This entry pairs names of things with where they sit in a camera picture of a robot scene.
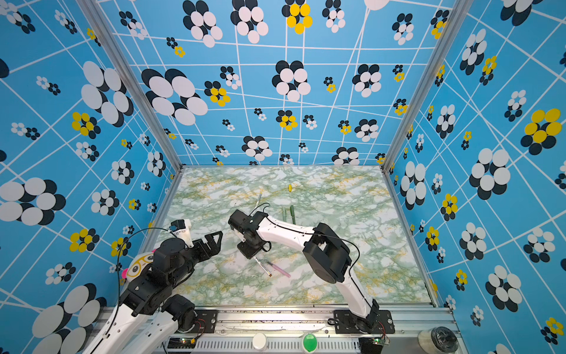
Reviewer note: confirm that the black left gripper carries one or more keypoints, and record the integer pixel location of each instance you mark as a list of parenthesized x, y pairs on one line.
[(206, 254)]

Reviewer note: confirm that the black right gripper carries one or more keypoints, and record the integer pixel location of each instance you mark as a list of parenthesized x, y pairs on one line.
[(245, 251)]

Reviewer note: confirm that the pink pen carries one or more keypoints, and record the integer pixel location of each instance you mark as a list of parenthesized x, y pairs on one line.
[(279, 269)]

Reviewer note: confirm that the dark green pen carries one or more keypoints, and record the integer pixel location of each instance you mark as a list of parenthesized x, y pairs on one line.
[(292, 213)]

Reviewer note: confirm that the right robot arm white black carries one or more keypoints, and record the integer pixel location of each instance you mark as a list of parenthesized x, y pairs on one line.
[(242, 224)]

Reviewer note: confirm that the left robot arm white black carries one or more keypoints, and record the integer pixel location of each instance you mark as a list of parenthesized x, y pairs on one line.
[(148, 312)]

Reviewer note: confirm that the white marker pen yellow end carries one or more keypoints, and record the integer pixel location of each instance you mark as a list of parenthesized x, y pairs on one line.
[(258, 200)]

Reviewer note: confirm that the plush toy with glasses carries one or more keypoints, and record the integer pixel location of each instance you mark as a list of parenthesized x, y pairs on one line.
[(131, 272)]

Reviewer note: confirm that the white round button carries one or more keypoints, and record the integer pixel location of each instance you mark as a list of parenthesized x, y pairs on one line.
[(260, 342)]

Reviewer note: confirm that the green push button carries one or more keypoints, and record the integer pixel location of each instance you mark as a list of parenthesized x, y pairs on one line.
[(309, 343)]

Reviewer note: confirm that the tape roll spool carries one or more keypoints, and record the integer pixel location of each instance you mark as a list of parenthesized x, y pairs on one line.
[(438, 340)]

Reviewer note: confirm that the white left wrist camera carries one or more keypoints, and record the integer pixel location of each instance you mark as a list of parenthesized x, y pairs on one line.
[(181, 229)]

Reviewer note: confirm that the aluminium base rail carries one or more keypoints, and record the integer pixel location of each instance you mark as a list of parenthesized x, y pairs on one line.
[(284, 326)]

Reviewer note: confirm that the aluminium corner post left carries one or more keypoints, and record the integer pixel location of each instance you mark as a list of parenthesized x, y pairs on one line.
[(94, 16)]

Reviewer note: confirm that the aluminium corner post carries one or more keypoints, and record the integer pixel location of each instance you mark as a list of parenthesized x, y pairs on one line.
[(94, 16), (457, 16)]

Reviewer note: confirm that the aluminium corner post right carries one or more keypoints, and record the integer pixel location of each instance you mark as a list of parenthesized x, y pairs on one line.
[(457, 16)]

